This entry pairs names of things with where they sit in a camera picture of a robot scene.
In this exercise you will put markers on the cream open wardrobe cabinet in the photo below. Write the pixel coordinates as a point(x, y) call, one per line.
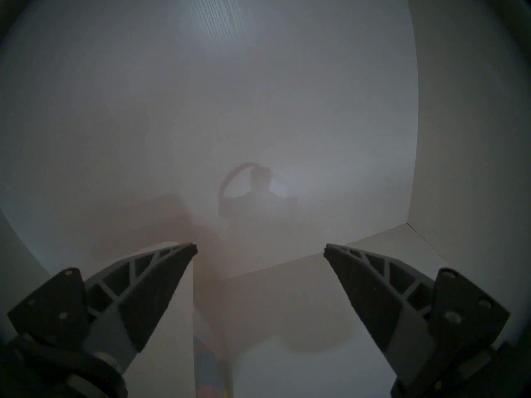
point(249, 90)

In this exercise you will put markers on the white cabinet shelf board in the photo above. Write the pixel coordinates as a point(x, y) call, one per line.
point(311, 318)

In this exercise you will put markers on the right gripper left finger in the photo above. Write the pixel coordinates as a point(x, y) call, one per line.
point(124, 302)

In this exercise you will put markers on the blue yellow striped cloth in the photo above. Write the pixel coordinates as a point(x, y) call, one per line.
point(207, 368)

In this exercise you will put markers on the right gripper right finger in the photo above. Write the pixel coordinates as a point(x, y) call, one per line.
point(390, 314)

